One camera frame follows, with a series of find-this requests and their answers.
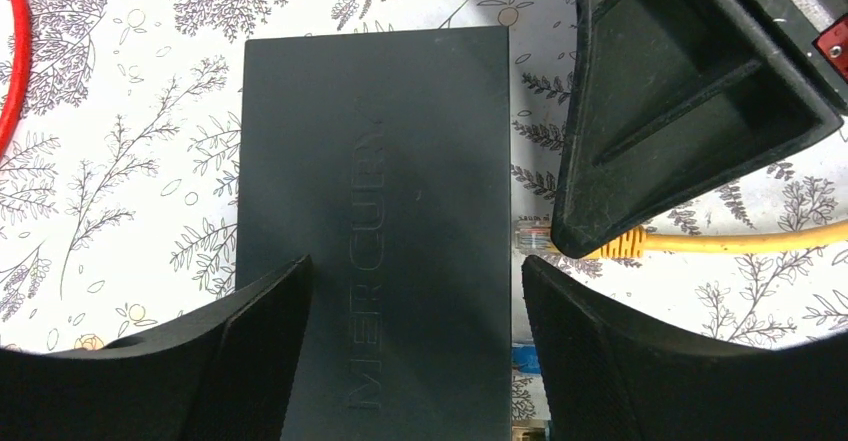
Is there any black network switch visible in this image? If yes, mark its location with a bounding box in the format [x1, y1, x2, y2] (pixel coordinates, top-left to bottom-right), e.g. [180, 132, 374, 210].
[237, 27, 512, 440]

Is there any red ethernet cable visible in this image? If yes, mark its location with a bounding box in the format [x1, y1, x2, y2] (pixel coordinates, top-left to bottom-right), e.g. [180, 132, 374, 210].
[0, 0, 34, 160]

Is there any blue ethernet cable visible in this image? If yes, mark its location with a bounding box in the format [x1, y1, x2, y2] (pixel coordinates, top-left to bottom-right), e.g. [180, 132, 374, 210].
[511, 341, 545, 376]

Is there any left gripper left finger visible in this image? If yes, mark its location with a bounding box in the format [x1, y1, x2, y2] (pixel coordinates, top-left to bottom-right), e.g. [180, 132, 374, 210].
[1, 257, 313, 440]

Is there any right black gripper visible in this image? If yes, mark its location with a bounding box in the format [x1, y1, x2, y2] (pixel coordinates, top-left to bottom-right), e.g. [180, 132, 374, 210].
[551, 0, 847, 258]

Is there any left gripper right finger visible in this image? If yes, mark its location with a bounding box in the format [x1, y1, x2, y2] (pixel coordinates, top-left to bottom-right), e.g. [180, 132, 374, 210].
[522, 256, 847, 440]

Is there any floral patterned table mat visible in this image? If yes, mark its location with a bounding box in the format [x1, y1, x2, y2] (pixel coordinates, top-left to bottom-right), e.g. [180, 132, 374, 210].
[0, 0, 848, 441]

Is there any yellow ethernet cable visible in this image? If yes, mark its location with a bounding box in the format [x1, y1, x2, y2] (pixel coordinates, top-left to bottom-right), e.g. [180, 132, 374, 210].
[357, 0, 848, 260]

